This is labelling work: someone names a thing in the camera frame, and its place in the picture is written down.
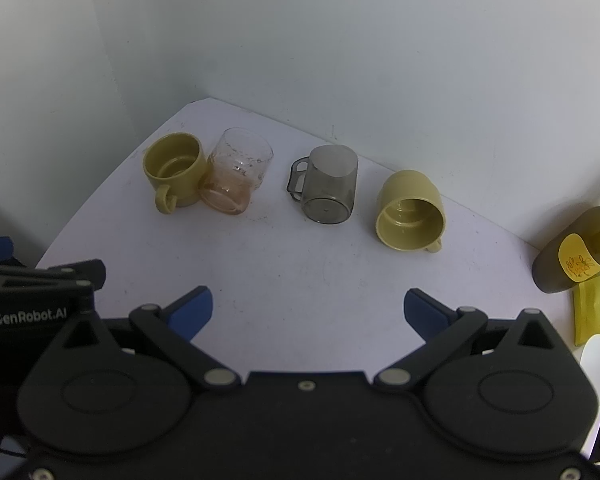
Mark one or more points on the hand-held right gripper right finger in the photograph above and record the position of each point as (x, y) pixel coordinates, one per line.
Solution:
(422, 312)

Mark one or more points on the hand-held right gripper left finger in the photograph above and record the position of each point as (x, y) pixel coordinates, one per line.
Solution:
(192, 310)

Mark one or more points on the clear glass cup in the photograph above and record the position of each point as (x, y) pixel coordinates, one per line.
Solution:
(237, 170)

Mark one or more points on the grey transparent plastic cup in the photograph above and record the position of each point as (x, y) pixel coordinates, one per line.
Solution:
(330, 185)

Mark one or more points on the yellow mug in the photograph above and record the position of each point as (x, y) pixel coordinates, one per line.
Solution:
(412, 210)
(172, 165)

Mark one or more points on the olive bottle with yellow label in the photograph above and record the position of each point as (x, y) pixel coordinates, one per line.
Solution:
(575, 245)

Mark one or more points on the yellow-green packet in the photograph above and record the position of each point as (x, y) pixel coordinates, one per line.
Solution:
(594, 310)

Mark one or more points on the white plastic spoon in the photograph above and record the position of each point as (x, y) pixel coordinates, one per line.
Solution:
(596, 365)

